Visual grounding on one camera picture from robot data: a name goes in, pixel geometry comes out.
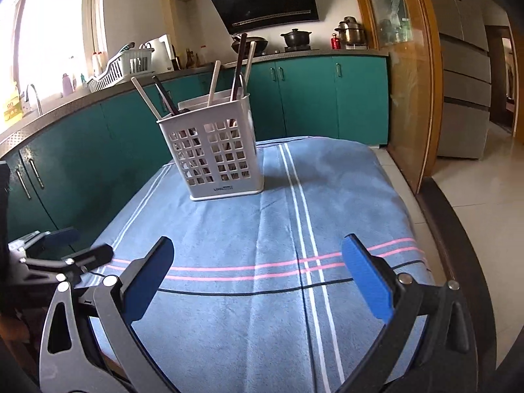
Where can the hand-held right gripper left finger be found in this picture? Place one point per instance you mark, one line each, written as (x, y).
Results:
(149, 278)

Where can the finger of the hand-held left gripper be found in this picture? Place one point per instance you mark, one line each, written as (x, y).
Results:
(92, 256)
(61, 237)

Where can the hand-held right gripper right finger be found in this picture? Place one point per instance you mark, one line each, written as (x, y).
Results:
(368, 282)

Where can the white plastic utensil basket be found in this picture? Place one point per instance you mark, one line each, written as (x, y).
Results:
(245, 188)

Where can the black chopstick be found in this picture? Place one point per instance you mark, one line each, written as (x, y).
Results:
(163, 92)

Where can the red chopstick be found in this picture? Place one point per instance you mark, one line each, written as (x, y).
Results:
(238, 65)

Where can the teal base cabinet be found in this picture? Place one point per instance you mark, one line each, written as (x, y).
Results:
(102, 151)
(319, 98)

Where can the blue striped towel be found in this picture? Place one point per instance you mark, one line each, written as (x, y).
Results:
(245, 315)

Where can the yellow box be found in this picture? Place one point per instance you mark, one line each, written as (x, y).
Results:
(12, 106)

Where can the metal sink faucet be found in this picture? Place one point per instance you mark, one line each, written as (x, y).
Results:
(37, 98)

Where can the pink bottle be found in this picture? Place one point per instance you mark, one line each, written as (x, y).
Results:
(66, 86)

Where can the white dish rack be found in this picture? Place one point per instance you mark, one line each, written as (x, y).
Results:
(118, 69)

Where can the white plastic bottle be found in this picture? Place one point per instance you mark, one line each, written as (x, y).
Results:
(97, 63)

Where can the kitchen window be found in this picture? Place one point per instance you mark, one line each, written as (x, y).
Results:
(53, 41)

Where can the wooden framed glass door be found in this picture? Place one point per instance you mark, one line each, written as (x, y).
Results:
(409, 90)

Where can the white kitchen appliance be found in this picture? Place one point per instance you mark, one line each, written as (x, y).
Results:
(161, 53)

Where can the grey refrigerator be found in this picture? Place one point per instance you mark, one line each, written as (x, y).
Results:
(462, 90)

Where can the dark sauce bottles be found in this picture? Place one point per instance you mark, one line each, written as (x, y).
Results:
(190, 60)

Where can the clear oil bottle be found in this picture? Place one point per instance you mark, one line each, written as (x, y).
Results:
(202, 56)

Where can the dark wooden door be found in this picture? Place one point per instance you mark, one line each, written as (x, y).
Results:
(503, 82)

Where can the red bottle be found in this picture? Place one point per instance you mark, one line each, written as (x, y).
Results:
(335, 42)

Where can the gas stove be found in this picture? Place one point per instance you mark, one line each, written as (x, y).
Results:
(294, 50)

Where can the stainless steel stock pot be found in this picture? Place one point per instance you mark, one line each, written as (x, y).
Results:
(350, 32)

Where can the black cooking pot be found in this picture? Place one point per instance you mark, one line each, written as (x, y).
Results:
(296, 39)

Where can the black wok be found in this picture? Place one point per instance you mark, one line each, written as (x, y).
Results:
(260, 44)

